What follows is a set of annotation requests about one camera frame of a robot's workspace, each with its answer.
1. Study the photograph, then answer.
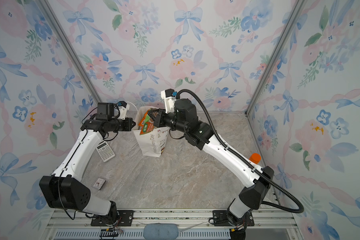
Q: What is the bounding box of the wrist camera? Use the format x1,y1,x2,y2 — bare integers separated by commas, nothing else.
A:
161,89,177,114
116,101,130,120

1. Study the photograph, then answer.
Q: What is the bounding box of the grey blue cushion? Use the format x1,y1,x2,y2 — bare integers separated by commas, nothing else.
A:
143,223,179,240

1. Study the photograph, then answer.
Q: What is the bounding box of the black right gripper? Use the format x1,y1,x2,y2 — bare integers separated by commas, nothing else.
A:
147,110,190,138

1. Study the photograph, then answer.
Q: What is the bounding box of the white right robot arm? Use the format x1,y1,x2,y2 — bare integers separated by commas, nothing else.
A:
148,99,274,226

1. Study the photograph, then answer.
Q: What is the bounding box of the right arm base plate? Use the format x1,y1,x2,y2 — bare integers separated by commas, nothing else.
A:
209,210,255,228

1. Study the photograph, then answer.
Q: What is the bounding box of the black corrugated cable hose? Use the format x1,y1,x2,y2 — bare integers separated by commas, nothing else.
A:
175,88,305,214

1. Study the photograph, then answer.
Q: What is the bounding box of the white calculator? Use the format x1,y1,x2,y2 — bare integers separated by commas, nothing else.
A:
96,141,116,163

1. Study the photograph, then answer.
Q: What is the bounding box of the white paper gift bag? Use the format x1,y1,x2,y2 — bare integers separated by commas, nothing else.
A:
132,106,170,158

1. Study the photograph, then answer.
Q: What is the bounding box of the green back-side snack bag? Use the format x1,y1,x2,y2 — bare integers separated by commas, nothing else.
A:
139,119,155,135

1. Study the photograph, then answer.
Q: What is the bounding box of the aluminium rail frame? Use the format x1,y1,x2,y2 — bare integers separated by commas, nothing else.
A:
41,207,303,240

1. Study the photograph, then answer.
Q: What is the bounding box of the small card box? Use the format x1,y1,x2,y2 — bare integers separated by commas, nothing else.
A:
93,178,106,190

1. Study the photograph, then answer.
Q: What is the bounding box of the orange bottle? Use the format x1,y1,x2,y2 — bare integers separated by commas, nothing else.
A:
249,153,262,165

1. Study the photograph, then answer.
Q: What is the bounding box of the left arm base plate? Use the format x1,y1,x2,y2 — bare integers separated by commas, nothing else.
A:
91,210,135,227

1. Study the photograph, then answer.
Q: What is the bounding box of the orange Fox's candy bag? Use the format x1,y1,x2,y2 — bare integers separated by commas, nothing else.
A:
139,109,154,132

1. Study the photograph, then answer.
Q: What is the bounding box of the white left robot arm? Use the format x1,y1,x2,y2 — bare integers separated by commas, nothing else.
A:
39,118,136,226

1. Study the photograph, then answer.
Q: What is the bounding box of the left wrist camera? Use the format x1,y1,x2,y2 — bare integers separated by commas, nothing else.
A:
116,101,130,120

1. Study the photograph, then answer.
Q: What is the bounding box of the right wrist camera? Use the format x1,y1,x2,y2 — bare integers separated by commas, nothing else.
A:
161,89,177,114

